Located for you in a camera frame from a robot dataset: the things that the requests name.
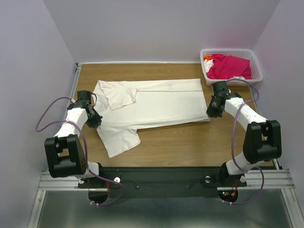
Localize white t shirt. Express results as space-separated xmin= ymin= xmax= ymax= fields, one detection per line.
xmin=93 ymin=78 xmax=210 ymax=158

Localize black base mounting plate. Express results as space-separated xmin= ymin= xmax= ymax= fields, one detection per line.
xmin=78 ymin=166 xmax=247 ymax=199

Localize white garment in basket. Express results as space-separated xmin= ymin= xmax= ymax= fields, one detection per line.
xmin=204 ymin=59 xmax=214 ymax=73

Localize aluminium table rail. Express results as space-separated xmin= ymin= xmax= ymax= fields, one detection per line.
xmin=249 ymin=87 xmax=283 ymax=170
xmin=47 ymin=63 xmax=83 ymax=171

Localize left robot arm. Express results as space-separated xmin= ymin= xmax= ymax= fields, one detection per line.
xmin=44 ymin=90 xmax=106 ymax=187

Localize aluminium right table rail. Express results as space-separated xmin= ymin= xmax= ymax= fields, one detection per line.
xmin=249 ymin=87 xmax=283 ymax=170

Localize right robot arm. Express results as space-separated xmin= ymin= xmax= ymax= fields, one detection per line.
xmin=207 ymin=81 xmax=282 ymax=185

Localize white plastic laundry basket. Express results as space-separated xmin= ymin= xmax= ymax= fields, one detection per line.
xmin=200 ymin=48 xmax=263 ymax=86

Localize aluminium left table rail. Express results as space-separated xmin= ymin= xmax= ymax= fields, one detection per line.
xmin=47 ymin=63 xmax=83 ymax=171

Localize magenta t shirt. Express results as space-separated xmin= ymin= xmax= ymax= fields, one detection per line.
xmin=207 ymin=54 xmax=252 ymax=80

